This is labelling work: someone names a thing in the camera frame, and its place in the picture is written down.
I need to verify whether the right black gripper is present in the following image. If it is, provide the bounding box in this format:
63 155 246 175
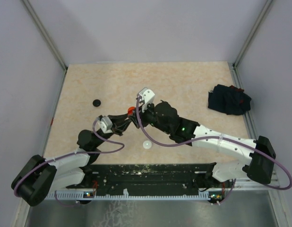
128 100 172 135

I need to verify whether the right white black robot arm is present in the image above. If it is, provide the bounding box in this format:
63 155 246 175
133 97 276 187

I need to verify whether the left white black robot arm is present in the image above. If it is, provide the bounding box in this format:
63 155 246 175
11 113 132 207

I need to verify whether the dark navy crumpled cloth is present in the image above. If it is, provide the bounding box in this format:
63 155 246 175
208 84 252 115

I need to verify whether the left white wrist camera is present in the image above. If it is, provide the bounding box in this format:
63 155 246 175
99 116 112 134

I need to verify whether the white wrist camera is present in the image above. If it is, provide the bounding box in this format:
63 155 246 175
137 87 155 113
99 116 112 134

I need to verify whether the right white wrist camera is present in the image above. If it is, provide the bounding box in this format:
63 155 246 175
137 87 155 113

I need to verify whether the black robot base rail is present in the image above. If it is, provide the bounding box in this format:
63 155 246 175
68 163 233 196

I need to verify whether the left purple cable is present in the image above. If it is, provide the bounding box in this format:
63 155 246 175
13 117 125 197

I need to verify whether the purple cable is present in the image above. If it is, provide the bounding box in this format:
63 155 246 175
136 96 292 190
13 117 125 197

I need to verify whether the white slotted cable duct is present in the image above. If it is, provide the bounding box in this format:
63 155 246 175
45 189 214 201

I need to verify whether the left aluminium frame post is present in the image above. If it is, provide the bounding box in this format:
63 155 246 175
20 0 68 71

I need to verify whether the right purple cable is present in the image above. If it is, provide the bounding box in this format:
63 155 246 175
136 96 292 190

